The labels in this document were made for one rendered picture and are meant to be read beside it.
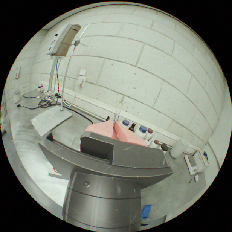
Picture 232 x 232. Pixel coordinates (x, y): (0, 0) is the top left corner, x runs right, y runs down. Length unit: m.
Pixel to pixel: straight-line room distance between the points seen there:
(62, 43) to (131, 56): 0.45
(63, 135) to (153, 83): 0.64
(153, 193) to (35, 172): 0.52
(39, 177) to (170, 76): 0.90
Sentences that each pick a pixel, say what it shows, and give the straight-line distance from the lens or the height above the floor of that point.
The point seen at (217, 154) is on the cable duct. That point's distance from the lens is 1.37.
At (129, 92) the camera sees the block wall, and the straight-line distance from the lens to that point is 0.56.
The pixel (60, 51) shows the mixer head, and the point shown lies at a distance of 0.45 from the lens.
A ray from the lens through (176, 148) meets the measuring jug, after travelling 0.70.
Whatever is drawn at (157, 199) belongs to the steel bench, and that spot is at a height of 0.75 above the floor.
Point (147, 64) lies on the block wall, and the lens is 0.58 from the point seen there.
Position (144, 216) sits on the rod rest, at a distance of 0.42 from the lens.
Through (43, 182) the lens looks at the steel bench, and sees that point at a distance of 0.37.
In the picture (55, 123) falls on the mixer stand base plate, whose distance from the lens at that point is 0.52.
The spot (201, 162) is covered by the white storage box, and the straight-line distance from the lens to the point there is 1.06.
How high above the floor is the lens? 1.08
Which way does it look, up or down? 27 degrees down
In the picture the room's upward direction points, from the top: 22 degrees clockwise
